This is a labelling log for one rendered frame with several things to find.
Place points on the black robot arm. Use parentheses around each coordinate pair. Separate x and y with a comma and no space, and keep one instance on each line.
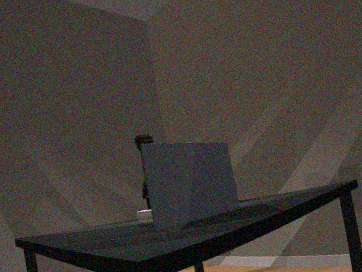
(139,140)

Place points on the grey wall panel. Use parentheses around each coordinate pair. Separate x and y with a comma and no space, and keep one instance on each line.
(188,181)

